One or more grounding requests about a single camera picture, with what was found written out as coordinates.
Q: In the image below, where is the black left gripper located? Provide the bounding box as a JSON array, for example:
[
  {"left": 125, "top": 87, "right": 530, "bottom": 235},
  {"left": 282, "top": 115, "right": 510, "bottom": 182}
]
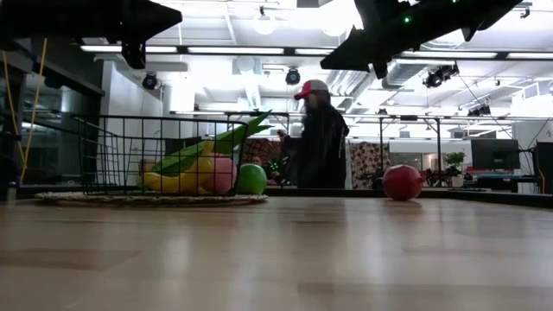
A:
[{"left": 0, "top": 0, "right": 183, "bottom": 70}]

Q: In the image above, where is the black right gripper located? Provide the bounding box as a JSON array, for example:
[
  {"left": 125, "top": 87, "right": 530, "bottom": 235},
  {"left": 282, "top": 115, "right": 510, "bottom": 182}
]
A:
[{"left": 320, "top": 0, "right": 476, "bottom": 81}]

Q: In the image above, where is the red apple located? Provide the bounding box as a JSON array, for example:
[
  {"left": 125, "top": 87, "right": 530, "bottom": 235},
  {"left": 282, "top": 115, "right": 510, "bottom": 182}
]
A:
[{"left": 381, "top": 163, "right": 425, "bottom": 202}]

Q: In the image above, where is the green romaine lettuce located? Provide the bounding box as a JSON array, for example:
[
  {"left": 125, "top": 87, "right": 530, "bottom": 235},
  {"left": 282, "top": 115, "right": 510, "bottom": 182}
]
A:
[{"left": 150, "top": 110, "right": 274, "bottom": 177}]

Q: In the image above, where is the yellow banana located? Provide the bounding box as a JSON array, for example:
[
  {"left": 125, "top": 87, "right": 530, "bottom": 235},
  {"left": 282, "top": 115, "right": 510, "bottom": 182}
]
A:
[{"left": 140, "top": 140, "right": 216, "bottom": 194}]

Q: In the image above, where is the pink peach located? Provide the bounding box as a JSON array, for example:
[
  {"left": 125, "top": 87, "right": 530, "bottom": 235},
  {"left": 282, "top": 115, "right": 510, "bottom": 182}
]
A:
[{"left": 201, "top": 155, "right": 238, "bottom": 195}]

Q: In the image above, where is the green apple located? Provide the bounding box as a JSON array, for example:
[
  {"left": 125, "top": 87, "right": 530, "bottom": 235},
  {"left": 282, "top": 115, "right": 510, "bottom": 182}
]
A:
[{"left": 235, "top": 162, "right": 269, "bottom": 196}]

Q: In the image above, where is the black beam with light strips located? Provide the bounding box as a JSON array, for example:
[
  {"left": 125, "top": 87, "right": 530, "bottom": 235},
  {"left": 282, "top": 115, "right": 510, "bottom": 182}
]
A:
[{"left": 79, "top": 44, "right": 553, "bottom": 61}]

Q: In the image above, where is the round ceiling lamp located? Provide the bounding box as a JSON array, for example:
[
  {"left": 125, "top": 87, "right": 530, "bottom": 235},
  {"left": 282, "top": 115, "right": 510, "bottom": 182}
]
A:
[{"left": 252, "top": 4, "right": 277, "bottom": 36}]

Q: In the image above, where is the person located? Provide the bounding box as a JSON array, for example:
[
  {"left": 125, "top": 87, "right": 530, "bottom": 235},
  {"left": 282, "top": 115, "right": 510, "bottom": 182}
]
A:
[{"left": 276, "top": 79, "right": 351, "bottom": 190}]

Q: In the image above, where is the brown patterned cloth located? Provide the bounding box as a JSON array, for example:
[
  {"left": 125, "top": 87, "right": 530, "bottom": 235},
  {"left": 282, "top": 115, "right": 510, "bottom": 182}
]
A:
[{"left": 349, "top": 141, "right": 392, "bottom": 190}]

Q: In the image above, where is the potted green plant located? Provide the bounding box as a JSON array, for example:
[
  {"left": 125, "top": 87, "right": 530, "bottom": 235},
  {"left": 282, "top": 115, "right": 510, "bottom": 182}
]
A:
[{"left": 443, "top": 150, "right": 467, "bottom": 188}]

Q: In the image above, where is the red patterned cloth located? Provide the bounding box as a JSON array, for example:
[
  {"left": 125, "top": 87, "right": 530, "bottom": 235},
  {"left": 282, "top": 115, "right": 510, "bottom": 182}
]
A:
[{"left": 239, "top": 137, "right": 286, "bottom": 187}]

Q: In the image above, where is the black monitor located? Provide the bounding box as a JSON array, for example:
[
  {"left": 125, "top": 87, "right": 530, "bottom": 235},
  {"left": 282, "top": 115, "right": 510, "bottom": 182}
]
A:
[
  {"left": 470, "top": 137, "right": 521, "bottom": 171},
  {"left": 534, "top": 141, "right": 553, "bottom": 194}
]

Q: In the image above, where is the round woven placemat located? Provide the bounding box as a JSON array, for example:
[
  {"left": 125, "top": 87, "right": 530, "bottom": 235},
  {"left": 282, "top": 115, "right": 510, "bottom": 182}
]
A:
[{"left": 34, "top": 191, "right": 270, "bottom": 207}]

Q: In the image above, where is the black wire basket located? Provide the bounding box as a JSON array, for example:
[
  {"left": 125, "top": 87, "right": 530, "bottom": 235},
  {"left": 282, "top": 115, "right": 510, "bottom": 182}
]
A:
[{"left": 71, "top": 112, "right": 251, "bottom": 198}]

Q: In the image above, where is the hanging yellow cable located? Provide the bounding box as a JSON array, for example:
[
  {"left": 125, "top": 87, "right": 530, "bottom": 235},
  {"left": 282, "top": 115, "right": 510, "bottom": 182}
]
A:
[{"left": 1, "top": 36, "right": 48, "bottom": 185}]

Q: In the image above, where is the black aluminium rig frame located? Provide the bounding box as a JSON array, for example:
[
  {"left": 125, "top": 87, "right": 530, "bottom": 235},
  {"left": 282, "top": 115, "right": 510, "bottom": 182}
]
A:
[{"left": 16, "top": 184, "right": 553, "bottom": 209}]

